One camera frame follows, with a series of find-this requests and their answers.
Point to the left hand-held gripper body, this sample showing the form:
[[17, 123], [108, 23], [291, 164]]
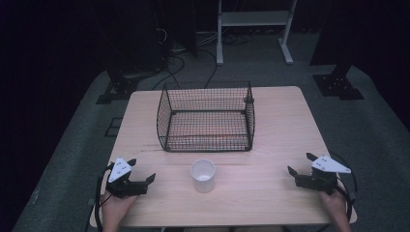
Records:
[[124, 188]]

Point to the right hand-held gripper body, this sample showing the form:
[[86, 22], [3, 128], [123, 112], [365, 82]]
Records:
[[319, 182]]

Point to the white cup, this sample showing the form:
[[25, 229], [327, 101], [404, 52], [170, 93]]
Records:
[[203, 176]]

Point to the person's left hand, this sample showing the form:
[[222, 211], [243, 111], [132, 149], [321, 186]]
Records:
[[116, 208]]

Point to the person's right hand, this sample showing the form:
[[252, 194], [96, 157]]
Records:
[[335, 204]]

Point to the black metal stand base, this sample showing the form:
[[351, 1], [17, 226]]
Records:
[[119, 88], [336, 85]]

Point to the white metal desk frame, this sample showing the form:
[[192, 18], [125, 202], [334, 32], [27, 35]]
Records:
[[254, 18]]

